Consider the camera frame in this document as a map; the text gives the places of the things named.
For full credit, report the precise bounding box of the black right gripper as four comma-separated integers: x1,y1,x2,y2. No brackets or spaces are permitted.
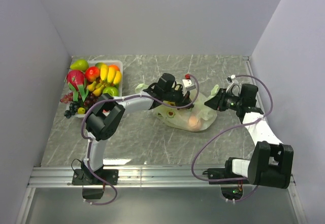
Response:
204,88,243,112

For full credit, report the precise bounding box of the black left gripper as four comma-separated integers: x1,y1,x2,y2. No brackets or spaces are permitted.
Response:
164,86,194,110

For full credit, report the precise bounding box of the pale green avocado plastic bag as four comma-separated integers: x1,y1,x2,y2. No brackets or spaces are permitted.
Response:
151,93,217,132

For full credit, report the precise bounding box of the orange fake peach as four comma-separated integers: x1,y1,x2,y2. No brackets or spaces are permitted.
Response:
188,116,201,131

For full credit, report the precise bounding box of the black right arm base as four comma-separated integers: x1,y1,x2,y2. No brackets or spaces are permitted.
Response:
202,168,257,204

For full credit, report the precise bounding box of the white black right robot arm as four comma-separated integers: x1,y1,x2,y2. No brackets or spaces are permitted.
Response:
205,83,294,188

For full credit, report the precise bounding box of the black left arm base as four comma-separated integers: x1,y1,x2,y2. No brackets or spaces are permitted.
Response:
72,168,119,200

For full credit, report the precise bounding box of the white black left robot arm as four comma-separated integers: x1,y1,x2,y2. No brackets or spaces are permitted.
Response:
81,73,194,184

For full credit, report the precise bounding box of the green fake apple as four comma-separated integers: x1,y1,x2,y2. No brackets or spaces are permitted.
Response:
103,86,119,97

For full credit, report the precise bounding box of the orange fake tangerine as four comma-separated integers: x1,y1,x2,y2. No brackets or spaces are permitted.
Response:
109,65,120,71

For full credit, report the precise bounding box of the green yellow fake mango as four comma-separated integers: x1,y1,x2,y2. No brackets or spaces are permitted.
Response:
95,62,105,69

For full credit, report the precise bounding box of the red fake apple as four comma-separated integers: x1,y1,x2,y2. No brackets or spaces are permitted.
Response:
85,66,100,82

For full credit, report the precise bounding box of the small green fake grape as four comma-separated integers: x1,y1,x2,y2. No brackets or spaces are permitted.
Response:
77,107,86,115

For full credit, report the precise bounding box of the green yellow fake pear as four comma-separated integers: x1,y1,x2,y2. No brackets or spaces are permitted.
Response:
70,59,89,72

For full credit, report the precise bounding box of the pink fake dragon fruit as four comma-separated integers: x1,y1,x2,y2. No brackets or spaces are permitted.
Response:
66,70,89,102

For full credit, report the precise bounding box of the red fake grape bunch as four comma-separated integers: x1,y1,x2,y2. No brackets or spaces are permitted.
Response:
60,92,73,104

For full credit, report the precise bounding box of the white plastic fruit bin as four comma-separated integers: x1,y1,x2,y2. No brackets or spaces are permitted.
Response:
66,60,123,118

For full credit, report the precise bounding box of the small yellow banana bunch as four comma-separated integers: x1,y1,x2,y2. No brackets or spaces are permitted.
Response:
100,64,122,86

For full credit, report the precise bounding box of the tiny yellow banana bunch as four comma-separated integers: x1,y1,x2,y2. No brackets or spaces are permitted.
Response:
87,81,105,97

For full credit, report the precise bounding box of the dark red grape bunch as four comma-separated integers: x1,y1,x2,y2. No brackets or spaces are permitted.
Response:
82,93,98,110

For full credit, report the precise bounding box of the dark purple grape bunch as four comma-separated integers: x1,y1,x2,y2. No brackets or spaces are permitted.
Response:
64,102,79,119

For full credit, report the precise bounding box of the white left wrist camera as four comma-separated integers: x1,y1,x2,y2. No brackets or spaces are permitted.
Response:
182,78,198,92

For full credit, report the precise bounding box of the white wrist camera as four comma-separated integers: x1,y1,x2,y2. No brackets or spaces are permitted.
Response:
226,75,240,93
182,78,198,92

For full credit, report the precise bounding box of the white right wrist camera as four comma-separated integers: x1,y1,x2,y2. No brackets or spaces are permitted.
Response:
226,75,240,93

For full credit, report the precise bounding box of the aluminium mounting rail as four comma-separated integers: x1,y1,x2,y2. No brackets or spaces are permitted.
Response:
27,165,295,188

